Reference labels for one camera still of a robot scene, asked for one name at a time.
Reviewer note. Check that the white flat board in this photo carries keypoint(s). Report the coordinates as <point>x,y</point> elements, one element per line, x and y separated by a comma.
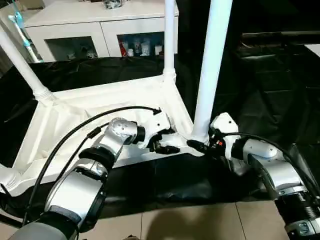
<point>313,50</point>

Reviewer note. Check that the white pole with blue band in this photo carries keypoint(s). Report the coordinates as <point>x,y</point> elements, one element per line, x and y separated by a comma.
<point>25,35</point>

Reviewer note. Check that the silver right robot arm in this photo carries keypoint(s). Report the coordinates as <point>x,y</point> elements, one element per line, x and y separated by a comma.
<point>275,170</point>

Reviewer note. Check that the white glass-door cabinet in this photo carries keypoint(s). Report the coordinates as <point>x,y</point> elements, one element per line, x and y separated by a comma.
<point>75,20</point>

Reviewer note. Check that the white plastic table leg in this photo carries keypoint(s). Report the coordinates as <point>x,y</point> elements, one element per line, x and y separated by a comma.
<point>25,65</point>
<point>169,40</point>
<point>7,177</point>
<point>212,65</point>

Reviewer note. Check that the grey crumpled object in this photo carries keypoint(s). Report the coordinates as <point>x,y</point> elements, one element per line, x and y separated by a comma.
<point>114,4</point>

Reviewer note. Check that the black plastic mat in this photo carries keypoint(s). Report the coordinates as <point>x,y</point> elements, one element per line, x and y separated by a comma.
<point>260,100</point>

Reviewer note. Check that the white plastic table top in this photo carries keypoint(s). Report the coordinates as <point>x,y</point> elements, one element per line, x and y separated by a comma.
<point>75,110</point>

